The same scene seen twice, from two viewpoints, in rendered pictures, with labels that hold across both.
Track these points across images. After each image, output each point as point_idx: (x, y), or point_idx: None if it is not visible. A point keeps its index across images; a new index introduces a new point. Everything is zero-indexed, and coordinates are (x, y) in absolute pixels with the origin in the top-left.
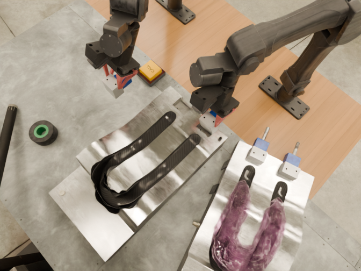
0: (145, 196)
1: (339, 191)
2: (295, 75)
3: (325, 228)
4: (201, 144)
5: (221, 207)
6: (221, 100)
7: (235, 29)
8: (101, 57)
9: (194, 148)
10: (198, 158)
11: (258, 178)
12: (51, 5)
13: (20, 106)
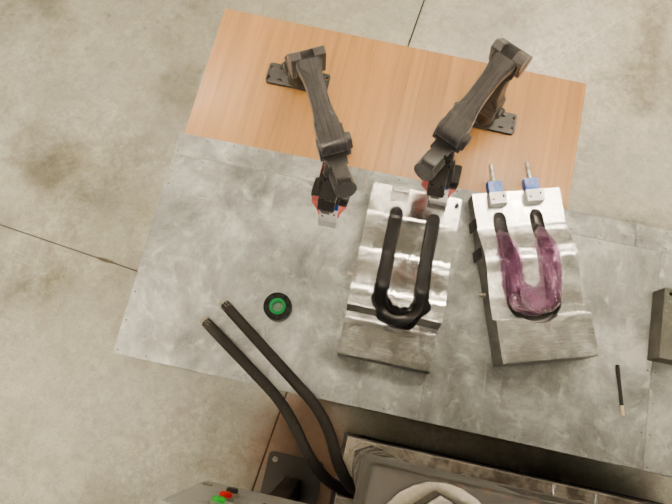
0: (431, 296)
1: (601, 166)
2: (490, 104)
3: (593, 228)
4: (442, 221)
5: (497, 265)
6: (449, 176)
7: (384, 66)
8: (335, 202)
9: (439, 229)
10: (448, 236)
11: (510, 220)
12: (13, 137)
13: (226, 297)
